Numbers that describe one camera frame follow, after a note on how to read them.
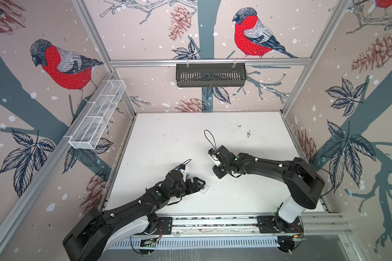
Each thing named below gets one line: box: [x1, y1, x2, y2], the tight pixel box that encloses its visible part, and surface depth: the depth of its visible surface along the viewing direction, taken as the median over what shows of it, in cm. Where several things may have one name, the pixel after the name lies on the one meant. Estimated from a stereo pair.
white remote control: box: [199, 184, 210, 195], surface depth 85 cm
